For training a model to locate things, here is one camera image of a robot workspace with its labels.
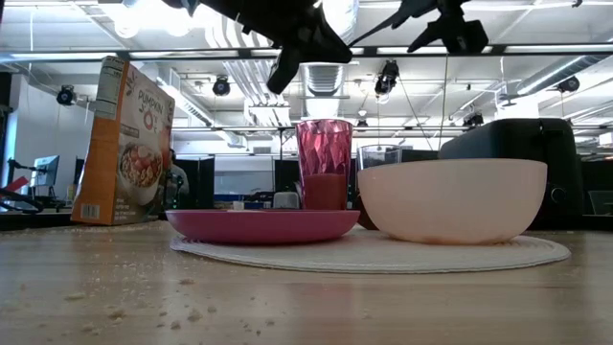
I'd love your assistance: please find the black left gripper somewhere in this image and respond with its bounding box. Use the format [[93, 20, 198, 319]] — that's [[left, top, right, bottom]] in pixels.
[[238, 0, 355, 65]]

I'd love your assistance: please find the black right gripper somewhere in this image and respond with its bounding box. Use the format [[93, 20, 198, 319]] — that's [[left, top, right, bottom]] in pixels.
[[349, 0, 474, 55]]

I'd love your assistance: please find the red faceted plastic tumbler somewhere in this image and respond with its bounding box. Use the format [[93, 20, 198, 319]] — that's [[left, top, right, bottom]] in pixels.
[[294, 118, 355, 212]]

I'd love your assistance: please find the peach plastic bowl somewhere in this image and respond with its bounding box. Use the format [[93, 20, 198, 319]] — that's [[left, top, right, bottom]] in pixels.
[[356, 158, 549, 246]]

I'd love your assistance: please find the pink plastic plate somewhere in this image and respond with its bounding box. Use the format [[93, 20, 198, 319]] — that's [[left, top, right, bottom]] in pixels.
[[164, 208, 362, 247]]

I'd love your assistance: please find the pumpkin cereal box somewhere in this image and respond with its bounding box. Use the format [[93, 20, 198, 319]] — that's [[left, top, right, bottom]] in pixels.
[[70, 55, 176, 227]]

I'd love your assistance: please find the black ceiling spotlight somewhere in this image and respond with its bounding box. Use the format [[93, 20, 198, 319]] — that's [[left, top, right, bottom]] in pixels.
[[211, 75, 233, 98], [556, 75, 581, 94], [461, 111, 486, 128], [56, 84, 79, 107], [374, 58, 400, 97]]

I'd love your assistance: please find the clear drinking glass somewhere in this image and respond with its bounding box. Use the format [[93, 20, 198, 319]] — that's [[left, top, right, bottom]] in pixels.
[[355, 144, 404, 172]]

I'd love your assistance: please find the black partition panel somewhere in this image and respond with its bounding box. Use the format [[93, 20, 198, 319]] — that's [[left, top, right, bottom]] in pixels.
[[169, 154, 216, 211], [273, 157, 303, 193]]

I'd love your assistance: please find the black toaster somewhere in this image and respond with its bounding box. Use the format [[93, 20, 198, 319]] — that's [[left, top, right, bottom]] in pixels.
[[437, 117, 586, 231]]

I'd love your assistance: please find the grey box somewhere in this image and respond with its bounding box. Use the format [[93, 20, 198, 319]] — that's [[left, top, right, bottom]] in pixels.
[[272, 191, 301, 211]]

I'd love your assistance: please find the person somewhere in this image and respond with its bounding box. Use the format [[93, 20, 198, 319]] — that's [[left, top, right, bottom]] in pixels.
[[164, 148, 192, 210]]

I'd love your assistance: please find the white round woven placemat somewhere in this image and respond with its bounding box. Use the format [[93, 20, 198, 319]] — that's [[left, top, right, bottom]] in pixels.
[[169, 223, 573, 276]]

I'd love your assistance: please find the computer monitor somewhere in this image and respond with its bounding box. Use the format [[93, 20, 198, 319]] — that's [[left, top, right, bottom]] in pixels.
[[32, 153, 61, 189]]

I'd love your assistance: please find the red and black equipment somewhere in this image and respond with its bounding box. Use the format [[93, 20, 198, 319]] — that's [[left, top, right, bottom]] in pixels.
[[0, 157, 68, 215]]

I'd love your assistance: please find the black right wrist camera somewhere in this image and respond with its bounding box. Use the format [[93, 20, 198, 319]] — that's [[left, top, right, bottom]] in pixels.
[[443, 18, 490, 56]]

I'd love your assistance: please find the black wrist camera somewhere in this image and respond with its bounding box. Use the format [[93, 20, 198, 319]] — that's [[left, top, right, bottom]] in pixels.
[[265, 45, 307, 96], [443, 18, 490, 56]]

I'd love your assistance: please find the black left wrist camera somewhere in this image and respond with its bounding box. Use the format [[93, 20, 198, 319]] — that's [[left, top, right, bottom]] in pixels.
[[265, 45, 307, 96]]

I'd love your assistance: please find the thin hanging cable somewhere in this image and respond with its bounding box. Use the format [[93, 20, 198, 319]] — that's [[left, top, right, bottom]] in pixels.
[[441, 52, 452, 150]]

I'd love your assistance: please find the ceiling light rail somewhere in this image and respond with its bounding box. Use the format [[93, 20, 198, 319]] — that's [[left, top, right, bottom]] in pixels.
[[0, 44, 613, 62]]

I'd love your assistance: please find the silver ventilation duct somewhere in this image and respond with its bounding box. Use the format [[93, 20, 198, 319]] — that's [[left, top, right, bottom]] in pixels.
[[514, 53, 613, 97]]

